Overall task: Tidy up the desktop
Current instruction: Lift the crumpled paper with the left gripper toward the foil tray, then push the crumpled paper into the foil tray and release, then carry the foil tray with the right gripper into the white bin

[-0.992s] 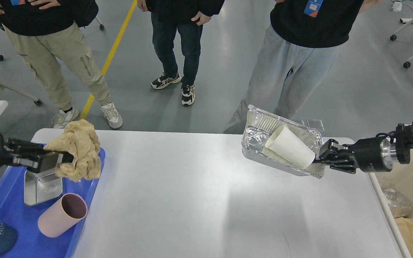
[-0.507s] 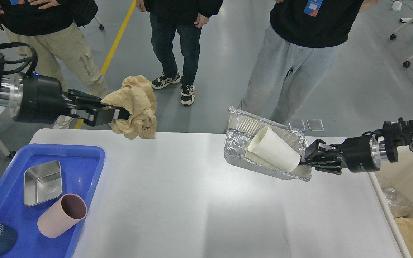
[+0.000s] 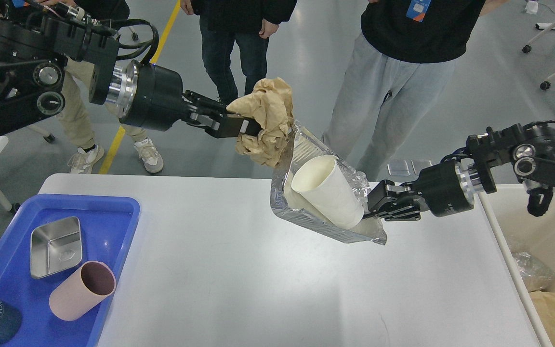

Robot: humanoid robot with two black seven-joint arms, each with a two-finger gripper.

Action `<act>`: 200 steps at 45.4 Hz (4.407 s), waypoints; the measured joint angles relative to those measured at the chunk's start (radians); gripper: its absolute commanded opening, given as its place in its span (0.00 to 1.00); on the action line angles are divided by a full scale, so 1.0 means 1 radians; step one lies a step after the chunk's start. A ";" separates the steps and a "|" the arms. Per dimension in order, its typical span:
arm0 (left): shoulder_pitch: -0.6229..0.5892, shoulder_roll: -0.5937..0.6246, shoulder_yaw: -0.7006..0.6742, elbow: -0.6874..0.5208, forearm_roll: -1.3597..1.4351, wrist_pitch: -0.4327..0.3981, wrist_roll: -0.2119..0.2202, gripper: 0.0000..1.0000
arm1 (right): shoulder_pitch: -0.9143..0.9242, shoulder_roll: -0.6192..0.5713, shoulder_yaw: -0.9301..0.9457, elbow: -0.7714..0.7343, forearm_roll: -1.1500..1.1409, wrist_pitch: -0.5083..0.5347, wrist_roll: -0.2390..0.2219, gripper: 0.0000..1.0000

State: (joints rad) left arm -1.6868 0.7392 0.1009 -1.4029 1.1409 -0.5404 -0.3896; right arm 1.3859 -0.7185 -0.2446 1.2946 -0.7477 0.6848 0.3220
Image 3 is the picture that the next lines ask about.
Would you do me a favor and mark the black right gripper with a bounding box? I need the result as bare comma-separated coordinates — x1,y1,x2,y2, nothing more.
362,160,474,221

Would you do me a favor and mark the person in khaki trousers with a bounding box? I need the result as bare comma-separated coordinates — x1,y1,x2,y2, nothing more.
56,0,164,174

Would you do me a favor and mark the person in blue jeans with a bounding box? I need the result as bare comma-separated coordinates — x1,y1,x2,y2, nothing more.
179,0,297,105

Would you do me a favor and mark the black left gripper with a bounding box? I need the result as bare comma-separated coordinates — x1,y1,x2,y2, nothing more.
106,61,262,138

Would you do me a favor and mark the pink plastic mug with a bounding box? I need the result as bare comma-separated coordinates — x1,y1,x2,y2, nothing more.
49,261,117,321

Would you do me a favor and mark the clear floor plate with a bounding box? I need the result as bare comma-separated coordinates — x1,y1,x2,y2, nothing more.
410,160,433,176
387,160,410,176

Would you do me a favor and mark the brown paper ball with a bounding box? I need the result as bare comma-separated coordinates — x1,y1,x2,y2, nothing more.
226,78,294,168

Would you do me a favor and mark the aluminium foil tray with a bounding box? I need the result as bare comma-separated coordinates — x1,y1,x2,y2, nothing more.
269,121,387,245

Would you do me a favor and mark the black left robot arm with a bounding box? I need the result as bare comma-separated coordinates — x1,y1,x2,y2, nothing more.
0,2,261,138

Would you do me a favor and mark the person in grey trousers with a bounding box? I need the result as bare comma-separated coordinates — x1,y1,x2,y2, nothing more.
322,0,504,180

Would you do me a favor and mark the white plastic bin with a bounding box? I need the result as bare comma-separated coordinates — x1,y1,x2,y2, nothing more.
478,184,555,347

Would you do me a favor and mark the clear floor plate right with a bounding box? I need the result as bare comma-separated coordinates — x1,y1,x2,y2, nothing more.
410,160,433,176

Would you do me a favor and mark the white paper cup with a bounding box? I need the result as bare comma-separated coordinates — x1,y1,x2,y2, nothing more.
291,155,364,230

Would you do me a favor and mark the stainless steel rectangular container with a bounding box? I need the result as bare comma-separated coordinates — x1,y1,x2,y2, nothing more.
29,216,83,279

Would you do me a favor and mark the crumpled clear plastic in bin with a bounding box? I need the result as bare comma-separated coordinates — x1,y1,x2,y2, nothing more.
512,251,555,292

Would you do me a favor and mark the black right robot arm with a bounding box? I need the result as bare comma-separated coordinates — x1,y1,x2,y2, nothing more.
364,120,555,221

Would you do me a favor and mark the clear floor plate left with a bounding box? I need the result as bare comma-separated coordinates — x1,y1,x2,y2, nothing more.
387,160,410,176

